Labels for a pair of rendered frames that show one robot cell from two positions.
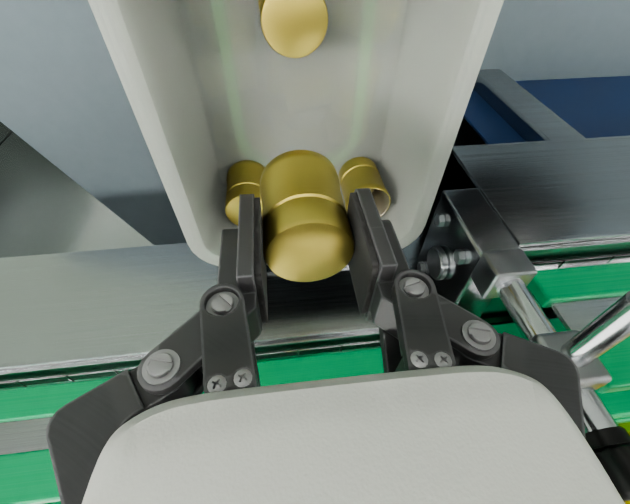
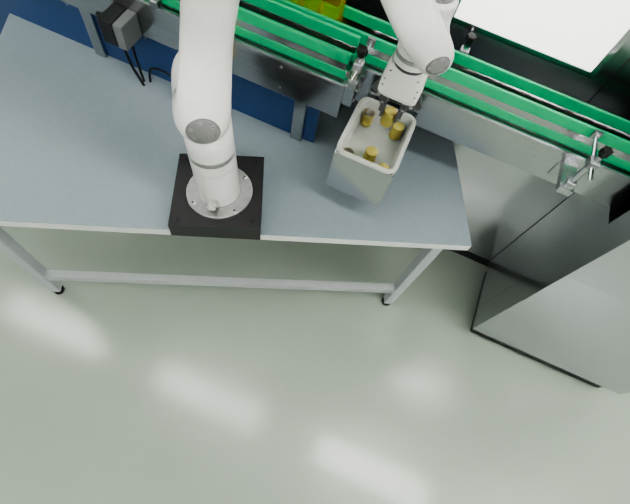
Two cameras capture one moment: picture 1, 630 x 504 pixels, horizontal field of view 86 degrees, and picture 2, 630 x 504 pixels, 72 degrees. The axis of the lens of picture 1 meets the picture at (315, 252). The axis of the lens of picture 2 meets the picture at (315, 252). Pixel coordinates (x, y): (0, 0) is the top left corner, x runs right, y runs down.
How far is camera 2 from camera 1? 1.06 m
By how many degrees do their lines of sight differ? 23
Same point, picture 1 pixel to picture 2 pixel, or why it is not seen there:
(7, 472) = (486, 91)
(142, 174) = (433, 167)
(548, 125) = (300, 109)
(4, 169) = (513, 223)
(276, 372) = not seen: hidden behind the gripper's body
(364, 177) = (366, 120)
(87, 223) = (482, 170)
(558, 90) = (274, 119)
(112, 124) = (430, 185)
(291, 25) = (372, 150)
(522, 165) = (323, 102)
